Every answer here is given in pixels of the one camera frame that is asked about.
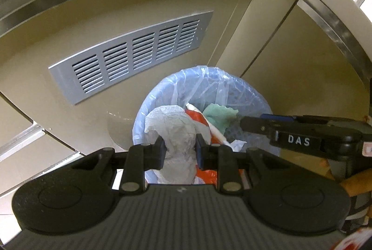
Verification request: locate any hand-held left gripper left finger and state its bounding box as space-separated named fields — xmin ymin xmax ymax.
xmin=73 ymin=136 xmax=167 ymax=193

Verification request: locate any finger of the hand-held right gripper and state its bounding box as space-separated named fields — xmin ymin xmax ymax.
xmin=260 ymin=113 xmax=297 ymax=121
xmin=240 ymin=117 xmax=276 ymax=146

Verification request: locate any person's right hand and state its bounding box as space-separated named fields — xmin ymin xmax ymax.
xmin=319 ymin=159 xmax=372 ymax=197

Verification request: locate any beige vented cabinet door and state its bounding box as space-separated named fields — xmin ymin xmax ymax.
xmin=0 ymin=0 xmax=259 ymax=158

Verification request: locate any grey cabinet vent grille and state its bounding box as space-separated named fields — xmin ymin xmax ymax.
xmin=48 ymin=10 xmax=214 ymax=105

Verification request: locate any beige cabinet drawer front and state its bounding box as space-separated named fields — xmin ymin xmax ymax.
xmin=0 ymin=128 xmax=80 ymax=199
xmin=0 ymin=95 xmax=34 ymax=152

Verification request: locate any white mesh bin with liner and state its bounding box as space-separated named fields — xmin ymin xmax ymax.
xmin=132 ymin=65 xmax=281 ymax=185

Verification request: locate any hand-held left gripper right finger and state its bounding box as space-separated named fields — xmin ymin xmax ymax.
xmin=195 ymin=134 xmax=291 ymax=193

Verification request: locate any white paper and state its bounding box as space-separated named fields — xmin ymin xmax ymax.
xmin=144 ymin=105 xmax=198 ymax=184

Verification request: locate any orange-red plastic bag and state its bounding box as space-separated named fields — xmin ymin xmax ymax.
xmin=185 ymin=103 xmax=247 ymax=184

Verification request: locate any person's red and white clothing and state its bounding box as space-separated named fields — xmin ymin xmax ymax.
xmin=331 ymin=227 xmax=372 ymax=250

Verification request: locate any green tissue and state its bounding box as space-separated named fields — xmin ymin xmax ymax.
xmin=203 ymin=103 xmax=239 ymax=135

